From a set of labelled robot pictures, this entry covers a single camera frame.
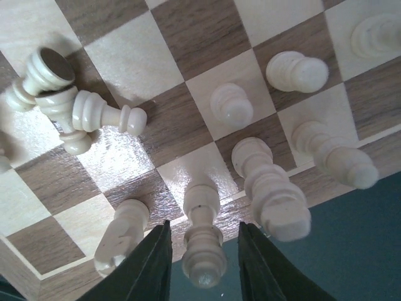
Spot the white standing knight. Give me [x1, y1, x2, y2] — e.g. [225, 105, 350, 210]
[93, 199, 150, 278]

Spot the white standing piece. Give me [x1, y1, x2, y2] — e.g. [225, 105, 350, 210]
[291, 121, 379, 189]
[351, 14, 400, 58]
[231, 137, 311, 242]

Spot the wooden chess board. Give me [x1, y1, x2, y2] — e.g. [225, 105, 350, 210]
[1, 1, 400, 300]

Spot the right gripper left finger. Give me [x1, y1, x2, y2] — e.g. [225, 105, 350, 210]
[79, 220, 172, 301]

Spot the white chess pawn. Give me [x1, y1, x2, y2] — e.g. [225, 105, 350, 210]
[210, 83, 254, 130]

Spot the white bishop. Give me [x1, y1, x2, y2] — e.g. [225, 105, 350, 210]
[182, 185, 227, 289]

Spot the white chess pieces pile lower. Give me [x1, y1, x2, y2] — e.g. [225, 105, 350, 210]
[5, 46, 147, 156]

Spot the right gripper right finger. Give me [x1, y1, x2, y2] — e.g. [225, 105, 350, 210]
[238, 222, 335, 300]

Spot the white standing pawn front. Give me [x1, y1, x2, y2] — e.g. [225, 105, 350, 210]
[266, 51, 329, 93]

